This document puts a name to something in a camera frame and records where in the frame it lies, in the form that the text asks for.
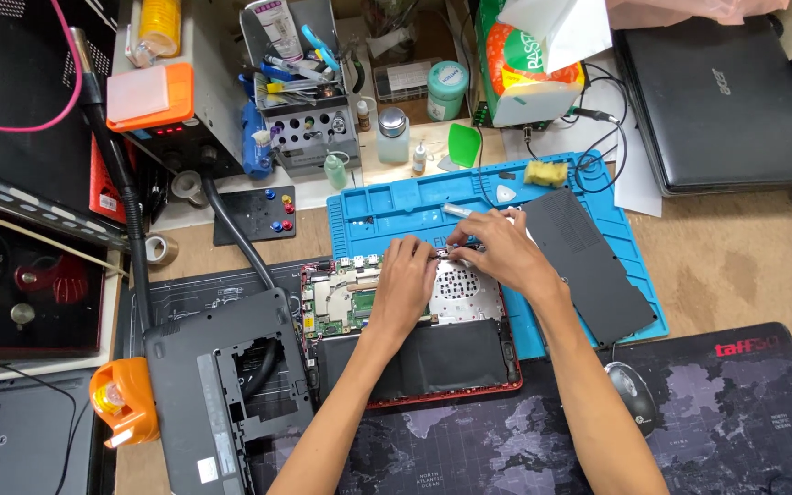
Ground thin wooden stick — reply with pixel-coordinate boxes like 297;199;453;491
0;202;130;279

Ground orange tape dispenser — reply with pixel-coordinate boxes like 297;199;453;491
88;355;162;450

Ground person's left hand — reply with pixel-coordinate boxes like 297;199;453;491
367;233;441;339

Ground closed black laptop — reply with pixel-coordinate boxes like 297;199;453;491
612;15;792;198

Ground black laptop cover panel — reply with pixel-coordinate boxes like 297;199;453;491
519;186;659;349

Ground black computer mouse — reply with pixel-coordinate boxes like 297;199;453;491
604;360;659;438

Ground grey tool organizer with tools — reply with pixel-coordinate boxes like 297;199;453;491
238;0;367;177

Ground white paper sheet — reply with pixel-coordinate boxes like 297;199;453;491
500;51;664;219

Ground clear plastic parts box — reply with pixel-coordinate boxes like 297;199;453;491
371;58;444;105

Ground blue silicone repair mat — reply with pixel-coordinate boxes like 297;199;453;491
326;151;671;360

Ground yellow tape roll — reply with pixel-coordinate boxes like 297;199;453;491
136;0;183;60

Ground black perforated panel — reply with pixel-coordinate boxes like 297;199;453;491
0;0;122;181

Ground black pad with coloured knobs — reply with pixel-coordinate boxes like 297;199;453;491
212;184;298;248

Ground yellow sponge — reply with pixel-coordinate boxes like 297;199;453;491
522;159;569;189

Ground teal round jar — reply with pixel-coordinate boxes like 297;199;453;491
426;60;470;123

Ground grey hot air station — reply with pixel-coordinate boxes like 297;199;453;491
110;0;248;181

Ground person's right hand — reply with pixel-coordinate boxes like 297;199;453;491
445;206;570;308

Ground dark grey laptop bottom case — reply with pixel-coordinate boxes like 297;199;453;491
142;288;316;495

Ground black flexible hose arm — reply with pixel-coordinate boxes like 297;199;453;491
68;26;155;332

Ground orange and pink case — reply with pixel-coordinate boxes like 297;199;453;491
105;62;195;133

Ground black box with red part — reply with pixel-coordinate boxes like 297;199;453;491
0;212;110;361

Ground pink cable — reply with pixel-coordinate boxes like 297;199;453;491
0;0;85;133

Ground perforated metal rail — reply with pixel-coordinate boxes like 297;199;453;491
0;163;130;253

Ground world map desk mat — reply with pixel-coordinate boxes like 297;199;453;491
245;322;792;495

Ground red laptop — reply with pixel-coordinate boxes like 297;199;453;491
299;244;525;411

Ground brown tape roll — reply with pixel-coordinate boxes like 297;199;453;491
144;233;180;268

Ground green orange tissue pack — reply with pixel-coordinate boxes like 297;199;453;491
474;0;614;129

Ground grey laptop base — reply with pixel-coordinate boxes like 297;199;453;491
0;367;100;495

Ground small green squeeze bottle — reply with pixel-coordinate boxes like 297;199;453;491
323;152;349;191

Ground green plastic pry tool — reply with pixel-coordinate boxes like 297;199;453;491
447;121;484;170

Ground glass dispenser bottle metal cap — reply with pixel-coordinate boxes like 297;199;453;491
376;106;411;165

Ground black hot air hose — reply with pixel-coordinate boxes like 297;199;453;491
199;170;281;402

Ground black cables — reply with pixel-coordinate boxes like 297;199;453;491
522;60;631;195

